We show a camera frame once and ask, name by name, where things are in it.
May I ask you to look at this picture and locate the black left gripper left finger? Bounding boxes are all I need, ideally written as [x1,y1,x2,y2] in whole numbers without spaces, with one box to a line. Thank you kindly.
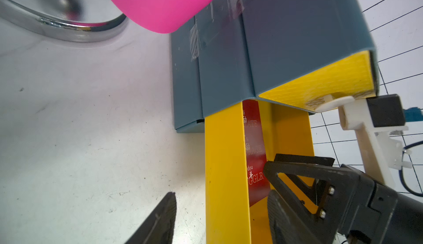
[126,192,177,244]

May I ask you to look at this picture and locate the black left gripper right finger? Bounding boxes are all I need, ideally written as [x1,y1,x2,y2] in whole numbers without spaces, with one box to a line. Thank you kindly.
[267,190,320,244]

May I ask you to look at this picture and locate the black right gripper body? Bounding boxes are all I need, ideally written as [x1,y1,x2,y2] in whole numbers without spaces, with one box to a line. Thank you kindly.
[327,165,423,244]

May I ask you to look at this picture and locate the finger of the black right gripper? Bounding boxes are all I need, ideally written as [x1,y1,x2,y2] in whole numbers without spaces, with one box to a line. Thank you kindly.
[274,154,335,204]
[263,161,338,244]

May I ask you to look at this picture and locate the red postcard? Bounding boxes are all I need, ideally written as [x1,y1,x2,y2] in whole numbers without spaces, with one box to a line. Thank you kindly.
[242,100,270,206]

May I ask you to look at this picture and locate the yellow drawer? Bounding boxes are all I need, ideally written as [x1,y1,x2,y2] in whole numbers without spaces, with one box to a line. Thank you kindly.
[258,51,376,112]
[205,101,314,244]

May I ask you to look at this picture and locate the yellow top drawer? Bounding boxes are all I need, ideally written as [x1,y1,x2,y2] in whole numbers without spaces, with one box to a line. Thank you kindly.
[258,51,376,112]

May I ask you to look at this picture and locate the white drawer pull tab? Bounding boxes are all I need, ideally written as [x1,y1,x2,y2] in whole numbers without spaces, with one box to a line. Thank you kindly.
[315,94,355,113]

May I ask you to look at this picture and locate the teal drawer cabinet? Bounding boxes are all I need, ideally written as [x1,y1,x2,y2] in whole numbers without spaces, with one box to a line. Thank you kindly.
[171,0,379,133]

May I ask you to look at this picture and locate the clear adhesive tape strip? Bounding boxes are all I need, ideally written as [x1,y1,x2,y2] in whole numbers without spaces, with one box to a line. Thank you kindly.
[189,0,245,60]

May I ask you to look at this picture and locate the chrome cup holder stand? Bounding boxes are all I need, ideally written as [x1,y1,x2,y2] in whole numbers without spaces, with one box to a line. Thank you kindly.
[1,0,128,43]

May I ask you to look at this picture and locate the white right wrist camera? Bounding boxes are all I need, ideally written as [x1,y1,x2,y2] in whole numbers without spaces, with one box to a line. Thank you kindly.
[338,94,412,187]

